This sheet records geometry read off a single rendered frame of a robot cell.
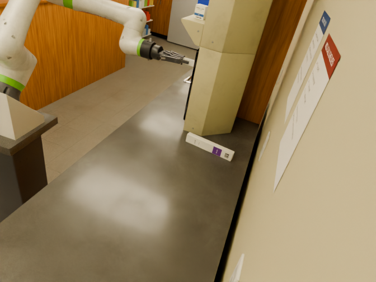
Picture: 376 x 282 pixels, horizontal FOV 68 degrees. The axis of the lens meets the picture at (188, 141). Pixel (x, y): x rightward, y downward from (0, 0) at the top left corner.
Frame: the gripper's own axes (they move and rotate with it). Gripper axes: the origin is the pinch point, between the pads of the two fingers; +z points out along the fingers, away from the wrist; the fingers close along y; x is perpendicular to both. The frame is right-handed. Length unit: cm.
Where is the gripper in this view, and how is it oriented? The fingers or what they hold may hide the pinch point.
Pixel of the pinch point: (189, 62)
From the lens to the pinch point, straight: 146.5
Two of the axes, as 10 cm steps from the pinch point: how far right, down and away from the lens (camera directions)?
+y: 3.4, -4.8, 8.1
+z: 9.2, 3.3, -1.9
